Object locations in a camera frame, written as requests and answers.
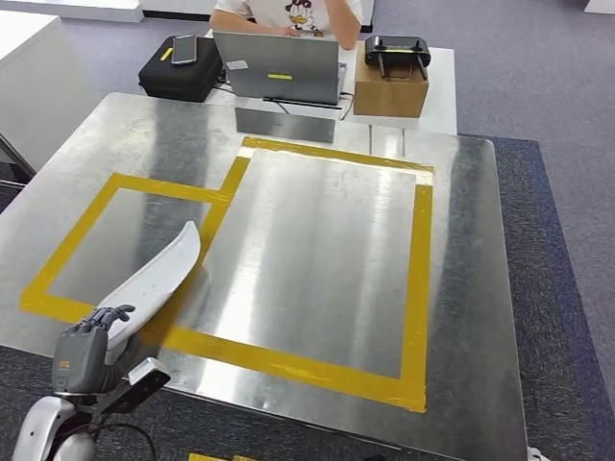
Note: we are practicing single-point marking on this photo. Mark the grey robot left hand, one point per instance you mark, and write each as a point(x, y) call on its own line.
point(79, 363)

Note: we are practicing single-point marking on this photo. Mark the white curved plastic panel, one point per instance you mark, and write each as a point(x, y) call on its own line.
point(153, 280)

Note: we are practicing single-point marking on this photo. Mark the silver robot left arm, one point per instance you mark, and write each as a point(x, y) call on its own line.
point(38, 432)

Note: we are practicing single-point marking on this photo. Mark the small yellow tape rectangle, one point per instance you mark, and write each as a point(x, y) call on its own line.
point(63, 254)

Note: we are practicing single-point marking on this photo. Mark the black carry case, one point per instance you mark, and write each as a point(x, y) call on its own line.
point(159, 79)

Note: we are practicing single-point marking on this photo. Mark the grey smartphone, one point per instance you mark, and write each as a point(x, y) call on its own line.
point(183, 49)

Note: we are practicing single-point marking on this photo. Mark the grey laptop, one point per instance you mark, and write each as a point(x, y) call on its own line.
point(279, 63)

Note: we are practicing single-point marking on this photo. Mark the person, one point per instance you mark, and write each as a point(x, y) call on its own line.
point(288, 13)

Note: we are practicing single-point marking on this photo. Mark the brown cardboard box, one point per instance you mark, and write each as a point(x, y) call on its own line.
point(389, 95)

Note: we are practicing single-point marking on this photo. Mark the black remote controller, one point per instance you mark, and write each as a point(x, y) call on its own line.
point(396, 46)

